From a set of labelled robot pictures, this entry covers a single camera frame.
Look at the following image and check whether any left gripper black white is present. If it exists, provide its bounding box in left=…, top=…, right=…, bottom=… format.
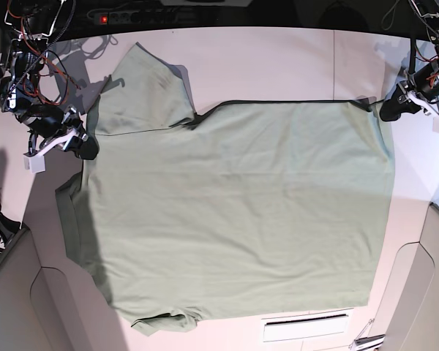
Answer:
left=379, top=80, right=439, bottom=122

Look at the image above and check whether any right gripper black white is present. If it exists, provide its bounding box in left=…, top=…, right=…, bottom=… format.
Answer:
left=23, top=105, right=100, bottom=160

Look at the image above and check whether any light green T-shirt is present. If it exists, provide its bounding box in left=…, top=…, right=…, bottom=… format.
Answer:
left=56, top=45, right=395, bottom=335

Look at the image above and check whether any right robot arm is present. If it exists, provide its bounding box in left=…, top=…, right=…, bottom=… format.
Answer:
left=0, top=1, right=99, bottom=160

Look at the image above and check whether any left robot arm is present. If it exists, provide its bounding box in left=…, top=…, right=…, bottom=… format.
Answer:
left=379, top=1, right=439, bottom=122

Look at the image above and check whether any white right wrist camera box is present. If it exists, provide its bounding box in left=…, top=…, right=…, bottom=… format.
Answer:
left=23, top=154, right=45, bottom=173

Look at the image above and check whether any grey cable loop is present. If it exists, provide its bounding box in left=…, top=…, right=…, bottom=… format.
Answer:
left=382, top=0, right=399, bottom=31

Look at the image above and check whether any black power strip red switch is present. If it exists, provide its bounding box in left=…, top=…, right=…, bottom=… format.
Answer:
left=86, top=10, right=195, bottom=26

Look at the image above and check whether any white table cable slot plate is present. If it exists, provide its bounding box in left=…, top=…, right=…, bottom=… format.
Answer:
left=260, top=309, right=353, bottom=343

